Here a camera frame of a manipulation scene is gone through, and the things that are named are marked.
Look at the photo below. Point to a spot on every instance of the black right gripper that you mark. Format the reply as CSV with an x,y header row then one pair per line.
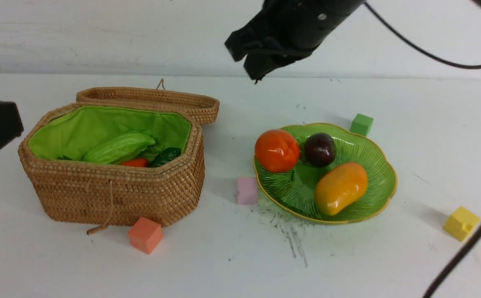
x,y
280,34

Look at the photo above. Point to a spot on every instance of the orange persimmon green calyx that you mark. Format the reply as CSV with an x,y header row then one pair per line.
x,y
277,151

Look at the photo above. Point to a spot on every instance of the dark purple mangosteen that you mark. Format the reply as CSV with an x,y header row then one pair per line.
x,y
320,150

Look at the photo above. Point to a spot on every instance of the light green bitter gourd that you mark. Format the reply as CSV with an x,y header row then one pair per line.
x,y
120,149

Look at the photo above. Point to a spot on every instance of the yellow orange mango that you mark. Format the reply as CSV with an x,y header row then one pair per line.
x,y
340,187

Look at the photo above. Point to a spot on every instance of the orange carrot with leaves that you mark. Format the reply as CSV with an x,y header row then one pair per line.
x,y
160,159

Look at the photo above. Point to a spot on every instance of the white radish with leaves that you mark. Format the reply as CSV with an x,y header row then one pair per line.
x,y
65,158

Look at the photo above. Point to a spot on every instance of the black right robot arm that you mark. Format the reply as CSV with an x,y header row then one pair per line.
x,y
331,13

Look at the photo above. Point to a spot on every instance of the woven rattan basket green lining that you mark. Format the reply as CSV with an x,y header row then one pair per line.
x,y
103,195

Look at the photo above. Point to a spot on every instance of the woven rattan basket lid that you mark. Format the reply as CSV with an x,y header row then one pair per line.
x,y
201,109

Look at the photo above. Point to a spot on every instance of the green foam cube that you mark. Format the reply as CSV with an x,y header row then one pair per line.
x,y
361,125

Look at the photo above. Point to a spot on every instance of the green leaf-shaped plate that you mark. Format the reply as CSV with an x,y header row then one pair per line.
x,y
293,191

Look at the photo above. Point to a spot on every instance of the pink foam cube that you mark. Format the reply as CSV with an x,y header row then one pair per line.
x,y
247,191

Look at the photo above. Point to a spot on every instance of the orange foam cube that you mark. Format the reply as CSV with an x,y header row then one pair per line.
x,y
145,235

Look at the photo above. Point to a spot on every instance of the yellow foam cube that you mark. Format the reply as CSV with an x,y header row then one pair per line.
x,y
461,223

